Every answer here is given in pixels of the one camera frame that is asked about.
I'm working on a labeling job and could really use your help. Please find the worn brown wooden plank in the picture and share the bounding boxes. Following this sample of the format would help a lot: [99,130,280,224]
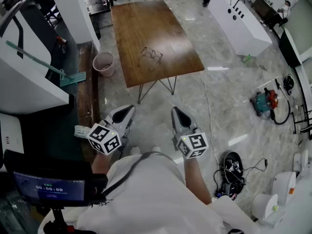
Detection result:
[77,42,100,163]

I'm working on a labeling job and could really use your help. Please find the teal and red vacuum cleaner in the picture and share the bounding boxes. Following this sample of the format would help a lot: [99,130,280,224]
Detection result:
[249,78,292,126]

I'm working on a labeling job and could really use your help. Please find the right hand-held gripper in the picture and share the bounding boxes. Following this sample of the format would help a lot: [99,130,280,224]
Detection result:
[171,106,208,160]

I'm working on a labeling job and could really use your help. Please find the person's left forearm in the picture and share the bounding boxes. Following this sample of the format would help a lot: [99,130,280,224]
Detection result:
[91,152,115,174]

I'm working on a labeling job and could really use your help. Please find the black shoulder strap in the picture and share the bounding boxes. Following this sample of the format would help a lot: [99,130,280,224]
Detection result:
[101,152,161,197]

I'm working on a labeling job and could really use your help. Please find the small red device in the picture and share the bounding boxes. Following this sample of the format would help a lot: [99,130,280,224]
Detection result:
[57,36,68,55]

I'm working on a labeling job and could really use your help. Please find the large white machine housing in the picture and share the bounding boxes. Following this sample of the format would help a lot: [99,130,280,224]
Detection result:
[0,0,75,116]

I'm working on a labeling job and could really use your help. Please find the white paper label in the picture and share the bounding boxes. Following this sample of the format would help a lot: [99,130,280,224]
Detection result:
[74,125,90,138]

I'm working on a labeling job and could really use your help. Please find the green flat mop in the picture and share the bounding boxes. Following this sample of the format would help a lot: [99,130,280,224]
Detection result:
[5,40,87,88]

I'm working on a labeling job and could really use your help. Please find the person's right forearm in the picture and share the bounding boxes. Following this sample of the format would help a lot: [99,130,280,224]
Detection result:
[182,155,213,206]

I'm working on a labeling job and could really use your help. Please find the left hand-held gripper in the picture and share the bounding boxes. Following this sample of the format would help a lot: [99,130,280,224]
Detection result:
[86,104,137,156]

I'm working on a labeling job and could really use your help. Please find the person's white shirt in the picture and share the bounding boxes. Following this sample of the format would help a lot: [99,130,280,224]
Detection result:
[45,151,260,234]

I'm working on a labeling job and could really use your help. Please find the white rounded appliance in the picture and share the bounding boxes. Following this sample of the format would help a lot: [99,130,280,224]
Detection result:
[0,113,24,173]

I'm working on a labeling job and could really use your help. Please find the black monitor screen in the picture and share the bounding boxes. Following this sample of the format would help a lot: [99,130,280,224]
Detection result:
[3,149,108,207]

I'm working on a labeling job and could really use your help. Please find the black metal frame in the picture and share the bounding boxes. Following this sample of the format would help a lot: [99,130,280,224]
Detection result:
[291,111,312,135]

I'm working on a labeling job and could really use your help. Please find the black metal table leg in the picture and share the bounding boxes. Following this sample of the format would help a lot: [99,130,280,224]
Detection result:
[137,80,156,104]
[159,76,177,96]

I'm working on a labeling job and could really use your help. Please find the brown-framed eyeglasses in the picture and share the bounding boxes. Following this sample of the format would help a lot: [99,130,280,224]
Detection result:
[138,46,163,72]

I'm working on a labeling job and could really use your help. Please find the white cylindrical device orange label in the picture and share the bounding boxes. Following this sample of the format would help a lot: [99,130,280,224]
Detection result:
[272,171,297,206]

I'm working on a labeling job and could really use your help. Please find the long white cabinet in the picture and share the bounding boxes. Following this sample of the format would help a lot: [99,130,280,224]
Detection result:
[207,0,273,58]

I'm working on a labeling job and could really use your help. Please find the black round base with cables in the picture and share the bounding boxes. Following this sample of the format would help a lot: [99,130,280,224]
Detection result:
[214,151,247,199]

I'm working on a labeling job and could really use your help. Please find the black round device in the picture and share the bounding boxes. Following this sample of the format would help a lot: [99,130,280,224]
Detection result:
[282,74,295,96]

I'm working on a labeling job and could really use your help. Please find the black monitor stand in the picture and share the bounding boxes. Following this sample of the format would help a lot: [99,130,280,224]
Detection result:
[43,206,78,234]

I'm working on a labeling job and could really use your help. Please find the pink waste basket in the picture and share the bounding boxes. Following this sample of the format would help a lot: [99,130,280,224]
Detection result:
[92,52,115,78]

